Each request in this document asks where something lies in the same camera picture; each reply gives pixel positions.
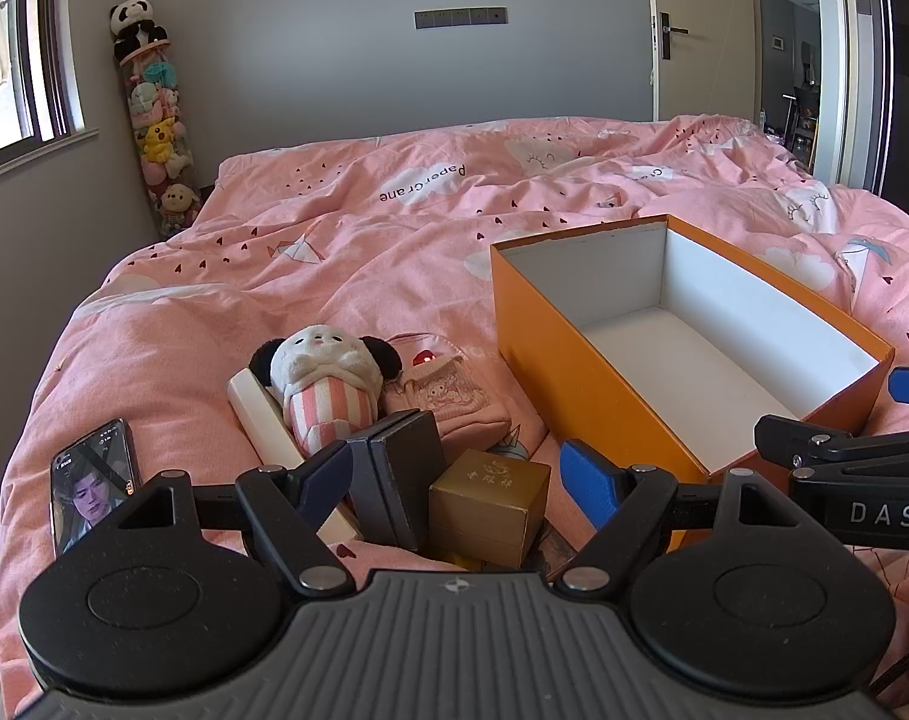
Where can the sliding door frame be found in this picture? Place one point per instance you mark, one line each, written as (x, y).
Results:
(855, 52)

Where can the grey wall switch panel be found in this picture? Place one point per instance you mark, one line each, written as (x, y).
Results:
(462, 17)

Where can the smartphone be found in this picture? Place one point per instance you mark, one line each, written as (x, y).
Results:
(94, 480)

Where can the pink printed blanket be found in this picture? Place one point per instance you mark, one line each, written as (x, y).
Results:
(312, 262)

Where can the gold gift box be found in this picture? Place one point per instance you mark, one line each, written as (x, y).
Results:
(488, 502)

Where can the black white panda plush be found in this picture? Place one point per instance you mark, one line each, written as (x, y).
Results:
(135, 22)

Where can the pink striped panda plush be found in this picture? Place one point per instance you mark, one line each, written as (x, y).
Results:
(323, 382)

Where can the dark picture card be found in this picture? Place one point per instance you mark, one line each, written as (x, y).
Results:
(555, 551)

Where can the window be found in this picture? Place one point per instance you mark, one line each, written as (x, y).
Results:
(19, 52)

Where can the white door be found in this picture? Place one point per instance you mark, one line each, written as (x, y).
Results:
(713, 75)

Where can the orange cardboard box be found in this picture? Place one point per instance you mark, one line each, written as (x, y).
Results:
(574, 360)

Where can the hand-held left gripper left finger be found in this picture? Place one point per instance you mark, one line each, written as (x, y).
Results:
(327, 484)

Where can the pink fabric pouch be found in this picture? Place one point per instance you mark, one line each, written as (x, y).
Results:
(454, 397)

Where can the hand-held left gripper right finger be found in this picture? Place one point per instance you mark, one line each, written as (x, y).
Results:
(585, 484)

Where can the black gift box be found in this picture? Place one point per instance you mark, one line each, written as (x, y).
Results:
(402, 472)

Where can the clear tube of plush toys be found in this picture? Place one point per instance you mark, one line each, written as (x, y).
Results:
(162, 142)

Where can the long cream box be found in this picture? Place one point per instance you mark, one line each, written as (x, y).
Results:
(263, 420)

